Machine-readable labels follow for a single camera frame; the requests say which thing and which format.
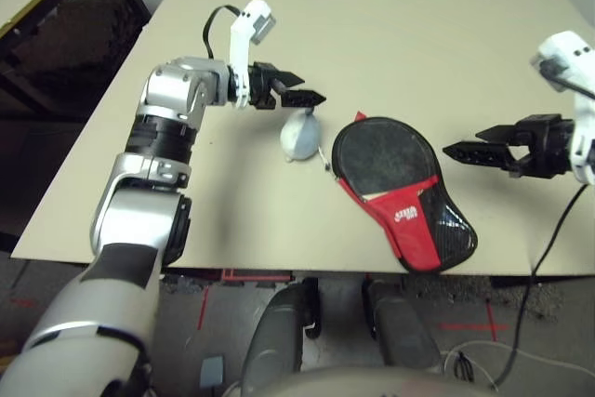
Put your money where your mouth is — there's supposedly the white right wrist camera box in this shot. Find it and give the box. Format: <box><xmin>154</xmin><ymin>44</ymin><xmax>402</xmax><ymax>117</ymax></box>
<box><xmin>531</xmin><ymin>30</ymin><xmax>595</xmax><ymax>187</ymax></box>

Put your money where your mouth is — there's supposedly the grey left robot leg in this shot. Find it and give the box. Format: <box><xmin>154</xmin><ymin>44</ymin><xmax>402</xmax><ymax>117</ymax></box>
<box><xmin>241</xmin><ymin>276</ymin><xmax>322</xmax><ymax>393</ymax></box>

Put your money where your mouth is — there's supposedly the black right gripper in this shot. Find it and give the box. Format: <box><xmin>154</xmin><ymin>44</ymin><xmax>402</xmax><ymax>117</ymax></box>
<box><xmin>442</xmin><ymin>113</ymin><xmax>575</xmax><ymax>179</ymax></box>

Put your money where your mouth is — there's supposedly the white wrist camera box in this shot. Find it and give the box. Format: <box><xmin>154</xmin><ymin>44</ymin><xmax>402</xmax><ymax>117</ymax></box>
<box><xmin>227</xmin><ymin>0</ymin><xmax>278</xmax><ymax>110</ymax></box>
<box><xmin>531</xmin><ymin>30</ymin><xmax>595</xmax><ymax>187</ymax></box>

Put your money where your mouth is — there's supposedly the grey-blue plush charm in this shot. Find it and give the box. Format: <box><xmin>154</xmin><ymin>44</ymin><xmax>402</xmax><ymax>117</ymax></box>
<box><xmin>280</xmin><ymin>107</ymin><xmax>322</xmax><ymax>165</ymax></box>

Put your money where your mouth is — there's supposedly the black floor cable bundle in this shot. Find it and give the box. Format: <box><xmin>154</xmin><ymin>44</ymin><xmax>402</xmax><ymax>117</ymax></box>
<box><xmin>453</xmin><ymin>349</ymin><xmax>476</xmax><ymax>380</ymax></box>

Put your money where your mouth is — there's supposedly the black table base bar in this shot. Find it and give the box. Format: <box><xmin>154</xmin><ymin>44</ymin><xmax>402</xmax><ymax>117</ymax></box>
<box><xmin>490</xmin><ymin>274</ymin><xmax>559</xmax><ymax>288</ymax></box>

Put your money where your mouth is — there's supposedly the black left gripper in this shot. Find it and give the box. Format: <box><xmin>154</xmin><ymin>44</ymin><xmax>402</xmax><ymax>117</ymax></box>
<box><xmin>248</xmin><ymin>61</ymin><xmax>327</xmax><ymax>111</ymax></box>

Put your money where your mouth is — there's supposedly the white floor cable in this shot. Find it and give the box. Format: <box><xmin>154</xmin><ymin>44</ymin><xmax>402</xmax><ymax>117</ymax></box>
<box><xmin>441</xmin><ymin>339</ymin><xmax>559</xmax><ymax>391</ymax></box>

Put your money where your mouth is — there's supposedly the black wooden ping-pong paddle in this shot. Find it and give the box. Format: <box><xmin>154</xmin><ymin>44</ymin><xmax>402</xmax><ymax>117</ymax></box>
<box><xmin>337</xmin><ymin>120</ymin><xmax>436</xmax><ymax>199</ymax></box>

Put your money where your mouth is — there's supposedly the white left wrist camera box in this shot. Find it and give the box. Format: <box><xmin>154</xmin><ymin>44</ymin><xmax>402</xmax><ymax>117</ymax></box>
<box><xmin>227</xmin><ymin>0</ymin><xmax>278</xmax><ymax>110</ymax></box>

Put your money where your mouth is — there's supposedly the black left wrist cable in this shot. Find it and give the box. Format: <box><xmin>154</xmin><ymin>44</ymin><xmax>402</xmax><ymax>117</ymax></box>
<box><xmin>203</xmin><ymin>5</ymin><xmax>244</xmax><ymax>60</ymax></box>

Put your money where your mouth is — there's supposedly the black red paddle case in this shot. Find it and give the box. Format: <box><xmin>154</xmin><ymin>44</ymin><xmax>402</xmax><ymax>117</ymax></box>
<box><xmin>329</xmin><ymin>111</ymin><xmax>480</xmax><ymax>273</ymax></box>

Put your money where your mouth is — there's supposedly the grey right robot leg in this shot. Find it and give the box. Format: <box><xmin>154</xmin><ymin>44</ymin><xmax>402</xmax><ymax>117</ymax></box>
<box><xmin>362</xmin><ymin>279</ymin><xmax>443</xmax><ymax>373</ymax></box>

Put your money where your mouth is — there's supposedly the grey floor box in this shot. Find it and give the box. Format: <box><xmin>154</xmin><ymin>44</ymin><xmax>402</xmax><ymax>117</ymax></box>
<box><xmin>200</xmin><ymin>355</ymin><xmax>226</xmax><ymax>389</ymax></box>

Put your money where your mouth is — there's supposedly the grey robot leg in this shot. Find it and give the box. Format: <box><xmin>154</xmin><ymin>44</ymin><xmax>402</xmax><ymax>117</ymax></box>
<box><xmin>241</xmin><ymin>276</ymin><xmax>322</xmax><ymax>393</ymax></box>
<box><xmin>362</xmin><ymin>279</ymin><xmax>443</xmax><ymax>373</ymax></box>

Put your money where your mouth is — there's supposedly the dark foam puzzle mat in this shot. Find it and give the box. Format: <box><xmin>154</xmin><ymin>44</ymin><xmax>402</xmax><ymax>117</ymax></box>
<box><xmin>8</xmin><ymin>0</ymin><xmax>140</xmax><ymax>82</ymax></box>

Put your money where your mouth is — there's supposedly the beige robot torso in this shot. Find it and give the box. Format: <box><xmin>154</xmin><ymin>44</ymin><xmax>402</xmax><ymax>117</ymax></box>
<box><xmin>231</xmin><ymin>365</ymin><xmax>501</xmax><ymax>397</ymax></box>

